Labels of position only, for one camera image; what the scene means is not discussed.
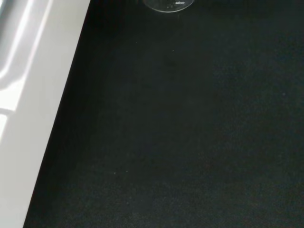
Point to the black bench cloth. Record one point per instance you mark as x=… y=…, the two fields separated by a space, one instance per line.
x=190 y=130

